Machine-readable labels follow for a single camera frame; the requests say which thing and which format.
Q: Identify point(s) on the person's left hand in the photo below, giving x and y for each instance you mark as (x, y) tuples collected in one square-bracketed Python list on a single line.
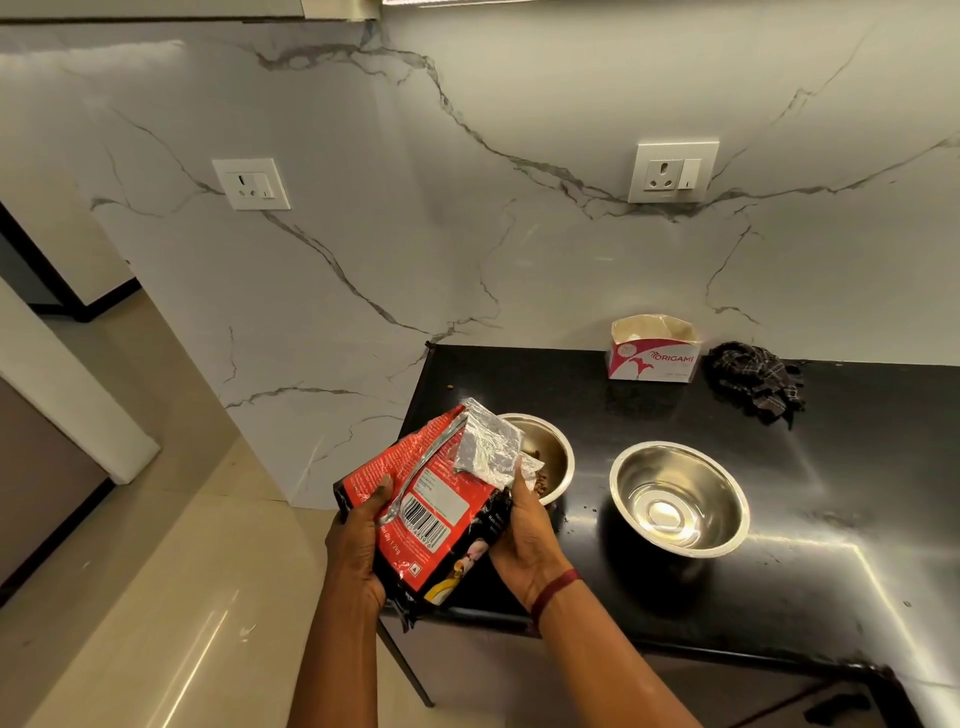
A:
[(352, 544)]

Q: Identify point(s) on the person's right hand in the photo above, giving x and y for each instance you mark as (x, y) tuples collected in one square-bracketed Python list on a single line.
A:
[(525, 544)]

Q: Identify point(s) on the person's right thumb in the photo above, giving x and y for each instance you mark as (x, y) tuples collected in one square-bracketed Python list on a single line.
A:
[(519, 489)]

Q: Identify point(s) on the person's left thumb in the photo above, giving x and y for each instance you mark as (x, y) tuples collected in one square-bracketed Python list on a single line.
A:
[(381, 504)]

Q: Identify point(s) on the steel spoon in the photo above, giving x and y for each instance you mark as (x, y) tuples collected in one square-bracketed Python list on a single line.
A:
[(420, 474)]

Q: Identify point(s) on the red and black food packet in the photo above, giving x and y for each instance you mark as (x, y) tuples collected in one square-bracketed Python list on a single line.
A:
[(442, 510)]

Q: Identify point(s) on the person's left forearm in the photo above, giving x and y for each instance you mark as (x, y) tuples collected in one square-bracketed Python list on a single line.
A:
[(337, 660)]

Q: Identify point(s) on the person's right forearm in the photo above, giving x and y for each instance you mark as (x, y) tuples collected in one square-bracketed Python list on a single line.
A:
[(607, 664)]

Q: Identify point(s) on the steel bowl with food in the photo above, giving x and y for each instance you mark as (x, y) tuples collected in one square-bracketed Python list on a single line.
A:
[(546, 454)]

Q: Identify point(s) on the red thread wristband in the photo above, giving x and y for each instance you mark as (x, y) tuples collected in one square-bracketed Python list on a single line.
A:
[(553, 590)]

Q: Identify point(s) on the black counter leg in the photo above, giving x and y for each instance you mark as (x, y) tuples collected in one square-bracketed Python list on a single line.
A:
[(405, 660)]

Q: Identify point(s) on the empty steel bowl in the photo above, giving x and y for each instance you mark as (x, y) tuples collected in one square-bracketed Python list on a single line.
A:
[(679, 497)]

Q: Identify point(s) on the red and white tissue box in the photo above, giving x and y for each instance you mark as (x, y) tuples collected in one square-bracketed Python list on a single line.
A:
[(652, 352)]

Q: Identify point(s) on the dark checkered cloth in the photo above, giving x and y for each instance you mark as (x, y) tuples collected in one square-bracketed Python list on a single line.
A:
[(757, 382)]

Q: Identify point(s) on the white wall socket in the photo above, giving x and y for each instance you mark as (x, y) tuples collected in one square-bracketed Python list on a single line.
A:
[(673, 171), (251, 184)]

